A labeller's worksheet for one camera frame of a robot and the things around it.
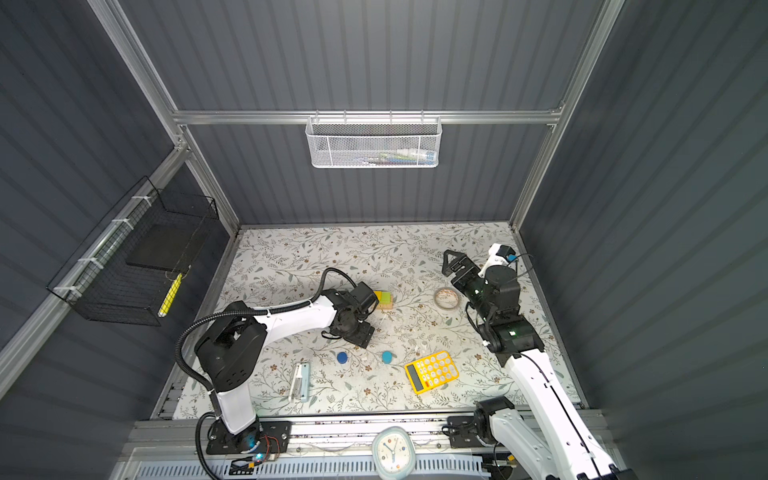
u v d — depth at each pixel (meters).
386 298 0.96
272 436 0.72
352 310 0.69
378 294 0.76
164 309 0.67
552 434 0.41
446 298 0.99
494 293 0.52
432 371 0.83
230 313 0.50
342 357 0.87
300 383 0.80
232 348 0.50
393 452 0.69
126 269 0.72
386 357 0.87
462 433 0.74
